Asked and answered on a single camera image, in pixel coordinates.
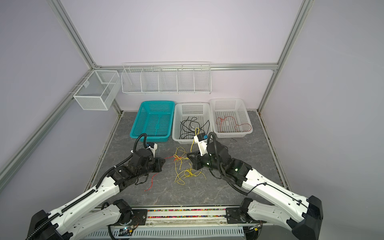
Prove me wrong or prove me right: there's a cable bundle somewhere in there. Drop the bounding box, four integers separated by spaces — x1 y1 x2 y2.
173 146 208 186

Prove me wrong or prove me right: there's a red cable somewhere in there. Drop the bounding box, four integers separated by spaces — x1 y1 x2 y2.
143 154 176 192
215 115 252 133

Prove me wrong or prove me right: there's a yellow cable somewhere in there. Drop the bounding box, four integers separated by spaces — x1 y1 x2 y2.
190 127 201 153

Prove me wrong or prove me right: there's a black cable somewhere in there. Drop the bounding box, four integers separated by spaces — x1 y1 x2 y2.
179 116 211 140

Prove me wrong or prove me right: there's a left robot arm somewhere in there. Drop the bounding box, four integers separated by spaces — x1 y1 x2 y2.
27 147 166 240

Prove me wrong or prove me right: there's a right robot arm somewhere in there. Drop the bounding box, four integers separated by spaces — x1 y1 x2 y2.
187 142 324 240

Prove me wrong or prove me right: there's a middle white plastic basket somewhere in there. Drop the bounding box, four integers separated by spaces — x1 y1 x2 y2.
172 102 213 145

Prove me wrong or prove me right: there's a white plastic basket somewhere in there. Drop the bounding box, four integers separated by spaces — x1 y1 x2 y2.
209 98 253 138
172 102 213 145

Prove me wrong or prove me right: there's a teal plastic basket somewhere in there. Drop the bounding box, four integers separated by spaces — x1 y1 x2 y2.
130 101 176 143

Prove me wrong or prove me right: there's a right white plastic basket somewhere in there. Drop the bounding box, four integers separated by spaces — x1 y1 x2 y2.
209 98 253 138

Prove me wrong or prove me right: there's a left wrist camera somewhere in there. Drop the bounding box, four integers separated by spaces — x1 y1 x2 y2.
144 142 158 158

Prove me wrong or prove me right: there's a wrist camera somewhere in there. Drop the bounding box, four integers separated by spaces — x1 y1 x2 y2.
194 133 208 156
144 142 158 158

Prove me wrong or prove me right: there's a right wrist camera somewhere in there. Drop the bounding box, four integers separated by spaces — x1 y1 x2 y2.
194 133 208 156

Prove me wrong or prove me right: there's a front aluminium rail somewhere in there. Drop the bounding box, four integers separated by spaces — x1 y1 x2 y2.
74 205 313 230

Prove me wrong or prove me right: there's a white slotted cable duct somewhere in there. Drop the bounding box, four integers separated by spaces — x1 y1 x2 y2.
74 226 245 240

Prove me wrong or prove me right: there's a white wire wall shelf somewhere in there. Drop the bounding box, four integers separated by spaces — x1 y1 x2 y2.
121 62 212 94

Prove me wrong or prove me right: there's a white mesh wall box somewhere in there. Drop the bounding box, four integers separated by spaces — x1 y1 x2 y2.
74 70 122 111

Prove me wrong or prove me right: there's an aluminium cage frame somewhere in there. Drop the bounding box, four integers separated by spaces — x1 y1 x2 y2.
1 1 314 191

